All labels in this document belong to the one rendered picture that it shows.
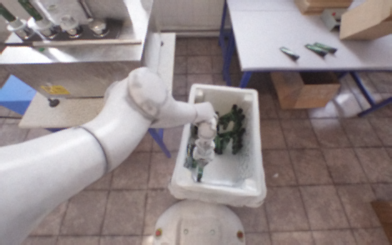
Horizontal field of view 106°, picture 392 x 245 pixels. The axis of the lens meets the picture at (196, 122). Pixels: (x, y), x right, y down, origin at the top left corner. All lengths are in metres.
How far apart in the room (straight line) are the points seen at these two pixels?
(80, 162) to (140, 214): 1.33
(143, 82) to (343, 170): 1.92
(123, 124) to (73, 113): 0.79
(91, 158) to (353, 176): 2.02
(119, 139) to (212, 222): 0.99
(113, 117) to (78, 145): 0.06
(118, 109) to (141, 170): 1.30
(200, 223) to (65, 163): 1.01
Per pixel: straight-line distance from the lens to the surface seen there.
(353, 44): 1.62
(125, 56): 0.71
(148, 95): 0.28
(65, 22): 0.87
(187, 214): 1.09
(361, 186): 2.07
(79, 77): 0.86
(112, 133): 0.23
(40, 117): 1.14
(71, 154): 0.21
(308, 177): 1.77
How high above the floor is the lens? 1.44
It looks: 64 degrees down
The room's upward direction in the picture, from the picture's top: straight up
